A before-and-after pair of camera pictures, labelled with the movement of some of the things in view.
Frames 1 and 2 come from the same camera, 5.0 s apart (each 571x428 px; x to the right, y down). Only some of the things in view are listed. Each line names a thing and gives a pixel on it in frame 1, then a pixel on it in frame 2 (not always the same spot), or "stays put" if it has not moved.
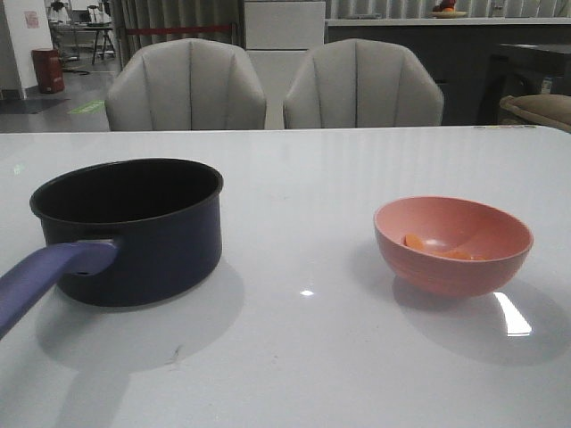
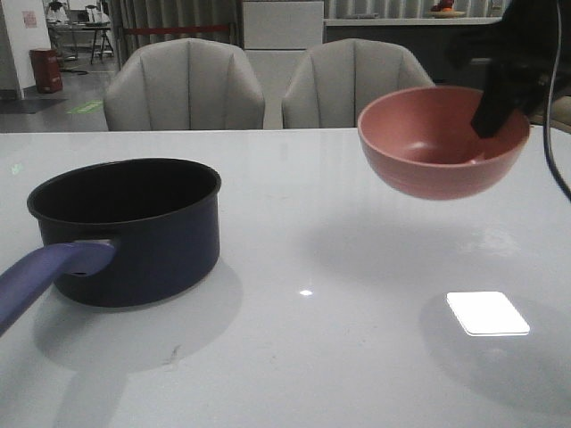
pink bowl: x=450 y=247 -> x=423 y=141
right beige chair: x=362 y=83 stays put
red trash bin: x=48 y=70 stays put
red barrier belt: x=179 y=28 stays put
